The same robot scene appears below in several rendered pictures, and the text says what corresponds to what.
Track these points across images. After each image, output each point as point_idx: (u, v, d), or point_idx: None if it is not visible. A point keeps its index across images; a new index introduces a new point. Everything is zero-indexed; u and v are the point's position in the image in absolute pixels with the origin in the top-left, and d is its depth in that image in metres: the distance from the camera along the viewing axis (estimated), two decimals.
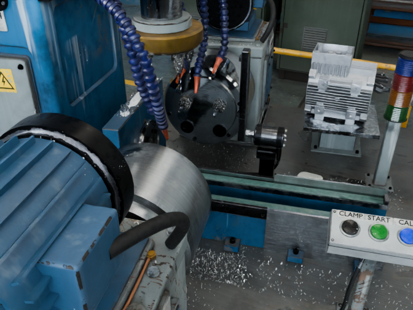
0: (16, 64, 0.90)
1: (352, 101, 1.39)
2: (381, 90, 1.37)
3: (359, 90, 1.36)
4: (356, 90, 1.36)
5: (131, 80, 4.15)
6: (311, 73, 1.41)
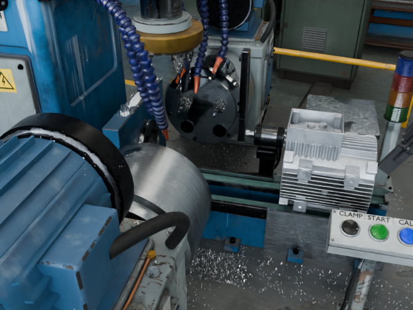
0: (16, 64, 0.90)
1: (346, 195, 0.98)
2: None
3: (357, 182, 0.94)
4: (352, 182, 0.95)
5: (131, 80, 4.15)
6: (287, 157, 0.99)
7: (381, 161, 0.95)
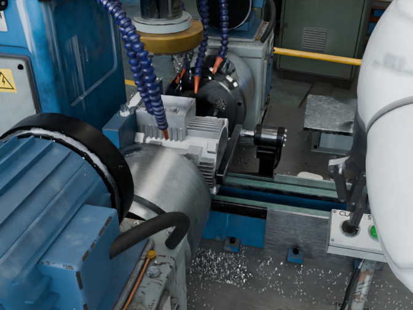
0: (16, 64, 0.90)
1: None
2: (329, 162, 0.65)
3: (197, 160, 1.02)
4: (192, 160, 1.02)
5: (131, 80, 4.15)
6: (137, 138, 1.06)
7: None
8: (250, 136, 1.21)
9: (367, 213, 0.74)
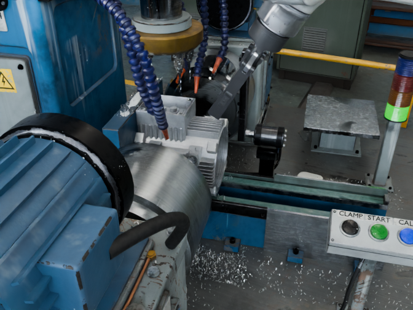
0: (16, 64, 0.90)
1: None
2: (248, 66, 0.84)
3: (197, 160, 1.02)
4: None
5: (131, 80, 4.15)
6: (137, 138, 1.06)
7: (211, 106, 0.98)
8: None
9: None
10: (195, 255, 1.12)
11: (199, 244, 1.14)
